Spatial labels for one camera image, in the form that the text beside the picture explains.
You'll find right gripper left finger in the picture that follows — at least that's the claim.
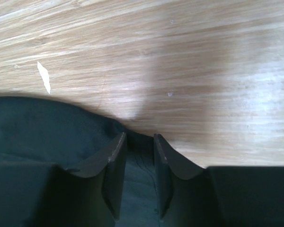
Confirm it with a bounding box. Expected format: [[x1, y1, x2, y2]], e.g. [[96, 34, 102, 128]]
[[66, 132, 127, 221]]

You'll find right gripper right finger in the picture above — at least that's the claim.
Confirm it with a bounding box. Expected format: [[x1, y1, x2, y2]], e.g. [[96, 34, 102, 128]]
[[154, 134, 208, 221]]

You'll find black t-shirt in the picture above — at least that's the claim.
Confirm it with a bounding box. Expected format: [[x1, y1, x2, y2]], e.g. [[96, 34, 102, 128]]
[[0, 96, 161, 227]]

